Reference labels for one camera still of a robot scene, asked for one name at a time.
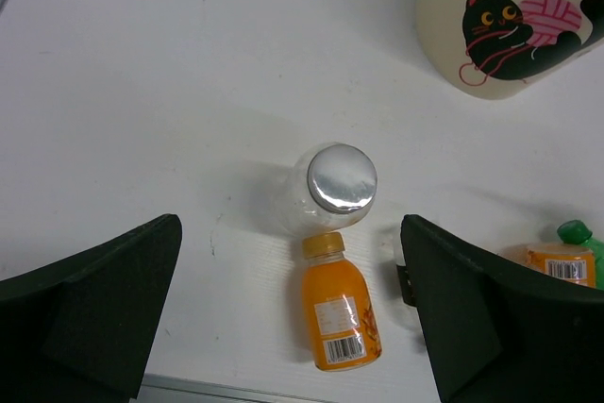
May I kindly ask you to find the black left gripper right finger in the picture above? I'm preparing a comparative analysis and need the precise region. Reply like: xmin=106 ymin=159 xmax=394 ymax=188
xmin=399 ymin=214 xmax=603 ymax=402

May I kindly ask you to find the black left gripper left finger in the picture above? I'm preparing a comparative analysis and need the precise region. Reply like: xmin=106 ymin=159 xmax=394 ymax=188
xmin=1 ymin=214 xmax=182 ymax=402

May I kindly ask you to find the orange juice bottle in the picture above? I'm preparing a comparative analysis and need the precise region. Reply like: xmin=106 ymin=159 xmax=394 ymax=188
xmin=499 ymin=243 xmax=596 ymax=288
xmin=301 ymin=231 xmax=382 ymax=372

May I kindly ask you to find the green cap bottle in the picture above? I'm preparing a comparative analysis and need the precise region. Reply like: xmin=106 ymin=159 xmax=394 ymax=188
xmin=557 ymin=219 xmax=604 ymax=290

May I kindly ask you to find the cream cat trash bin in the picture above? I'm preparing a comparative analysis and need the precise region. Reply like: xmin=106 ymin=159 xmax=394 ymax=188
xmin=415 ymin=0 xmax=603 ymax=100

